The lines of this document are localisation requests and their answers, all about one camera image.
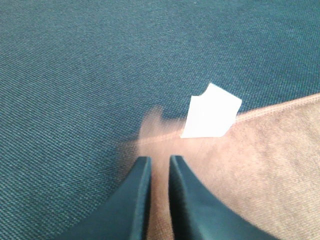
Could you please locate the white towel label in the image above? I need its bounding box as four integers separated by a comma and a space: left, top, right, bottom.
180, 83, 242, 139

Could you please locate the black fabric table cover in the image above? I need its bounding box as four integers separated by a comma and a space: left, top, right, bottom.
0, 0, 320, 240

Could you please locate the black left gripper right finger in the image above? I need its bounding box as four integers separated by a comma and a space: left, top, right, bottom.
168, 155, 275, 240

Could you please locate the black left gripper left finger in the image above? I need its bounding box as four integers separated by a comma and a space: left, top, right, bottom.
56, 156, 152, 240

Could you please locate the brown microfiber towel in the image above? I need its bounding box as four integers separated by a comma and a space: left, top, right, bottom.
137, 94, 320, 240

